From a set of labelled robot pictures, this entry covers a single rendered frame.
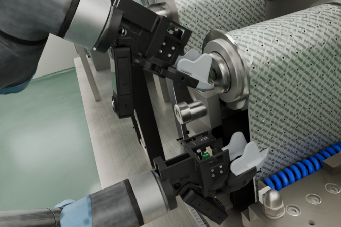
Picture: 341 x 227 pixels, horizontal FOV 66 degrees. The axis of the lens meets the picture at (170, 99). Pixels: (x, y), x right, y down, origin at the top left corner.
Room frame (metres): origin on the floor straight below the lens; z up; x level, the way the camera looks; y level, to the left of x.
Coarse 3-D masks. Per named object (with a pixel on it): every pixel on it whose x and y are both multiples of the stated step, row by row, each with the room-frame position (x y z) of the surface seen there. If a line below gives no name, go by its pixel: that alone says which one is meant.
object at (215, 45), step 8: (216, 40) 0.44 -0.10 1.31; (208, 48) 0.46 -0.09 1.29; (216, 48) 0.43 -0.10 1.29; (224, 48) 0.41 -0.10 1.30; (224, 56) 0.41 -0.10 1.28; (232, 56) 0.39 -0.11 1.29; (232, 64) 0.39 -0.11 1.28; (232, 72) 0.39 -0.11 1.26; (232, 80) 0.39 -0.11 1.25; (240, 80) 0.38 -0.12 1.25; (232, 88) 0.40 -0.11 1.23; (240, 88) 0.38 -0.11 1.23; (224, 96) 0.43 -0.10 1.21; (232, 96) 0.40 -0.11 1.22
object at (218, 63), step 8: (216, 56) 0.42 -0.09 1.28; (216, 64) 0.41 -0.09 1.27; (224, 64) 0.41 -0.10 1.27; (216, 72) 0.42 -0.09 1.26; (224, 72) 0.40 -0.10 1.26; (208, 80) 0.45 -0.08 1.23; (216, 80) 0.43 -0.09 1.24; (224, 80) 0.40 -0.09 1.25; (216, 88) 0.42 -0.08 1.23; (224, 88) 0.40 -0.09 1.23
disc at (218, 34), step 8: (216, 32) 0.44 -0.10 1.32; (224, 32) 0.42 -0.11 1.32; (208, 40) 0.47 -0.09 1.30; (224, 40) 0.42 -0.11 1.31; (232, 40) 0.40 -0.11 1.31; (232, 48) 0.40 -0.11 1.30; (240, 56) 0.38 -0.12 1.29; (240, 64) 0.38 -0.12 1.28; (240, 72) 0.38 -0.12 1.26; (248, 72) 0.37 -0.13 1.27; (248, 80) 0.37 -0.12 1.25; (248, 88) 0.37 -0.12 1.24; (240, 96) 0.39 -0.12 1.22; (248, 96) 0.37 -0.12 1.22; (224, 104) 0.44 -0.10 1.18; (232, 104) 0.41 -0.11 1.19; (240, 104) 0.39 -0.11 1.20
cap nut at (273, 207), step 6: (270, 192) 0.31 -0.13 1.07; (276, 192) 0.31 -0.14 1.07; (264, 198) 0.32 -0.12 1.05; (270, 198) 0.30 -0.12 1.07; (276, 198) 0.30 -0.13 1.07; (264, 204) 0.31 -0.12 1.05; (270, 204) 0.30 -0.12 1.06; (276, 204) 0.30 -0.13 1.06; (282, 204) 0.30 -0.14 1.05; (264, 210) 0.31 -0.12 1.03; (270, 210) 0.30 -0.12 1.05; (276, 210) 0.29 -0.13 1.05; (282, 210) 0.30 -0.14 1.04; (270, 216) 0.30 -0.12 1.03; (276, 216) 0.29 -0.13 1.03; (282, 216) 0.29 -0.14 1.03
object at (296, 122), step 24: (336, 72) 0.43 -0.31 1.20; (288, 96) 0.40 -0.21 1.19; (312, 96) 0.42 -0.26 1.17; (336, 96) 0.44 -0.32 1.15; (264, 120) 0.39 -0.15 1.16; (288, 120) 0.40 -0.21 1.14; (312, 120) 0.42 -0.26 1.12; (336, 120) 0.44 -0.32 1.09; (264, 144) 0.39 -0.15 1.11; (288, 144) 0.40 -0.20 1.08; (312, 144) 0.42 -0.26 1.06; (264, 168) 0.39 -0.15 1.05; (288, 168) 0.40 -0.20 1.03
